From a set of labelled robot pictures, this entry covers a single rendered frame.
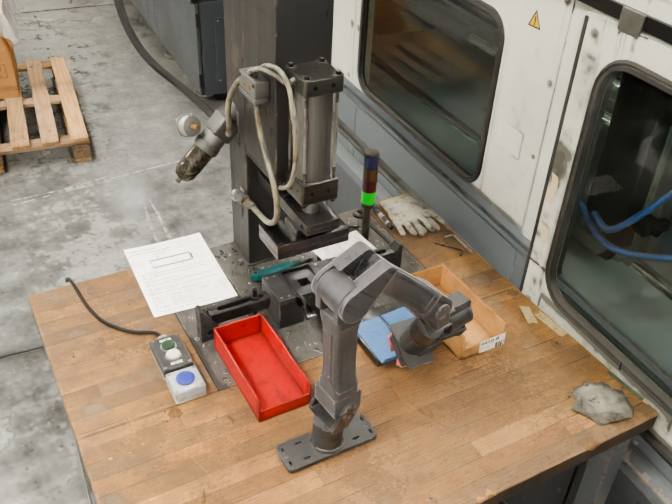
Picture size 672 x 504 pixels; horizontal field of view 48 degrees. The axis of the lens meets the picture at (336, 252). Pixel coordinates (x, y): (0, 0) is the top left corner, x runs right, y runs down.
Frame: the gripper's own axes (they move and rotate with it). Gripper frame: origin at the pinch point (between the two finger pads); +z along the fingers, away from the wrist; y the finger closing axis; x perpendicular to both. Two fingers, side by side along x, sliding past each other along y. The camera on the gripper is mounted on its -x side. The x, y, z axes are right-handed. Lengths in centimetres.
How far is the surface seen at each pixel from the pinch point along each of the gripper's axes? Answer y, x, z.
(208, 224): 127, -23, 180
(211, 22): 263, -72, 195
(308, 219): 33.2, 11.0, -8.9
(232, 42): 74, 16, -20
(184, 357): 16.7, 42.3, 11.1
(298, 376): 3.0, 22.4, 2.2
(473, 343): -2.4, -20.7, 2.3
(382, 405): -9.1, 8.2, -0.6
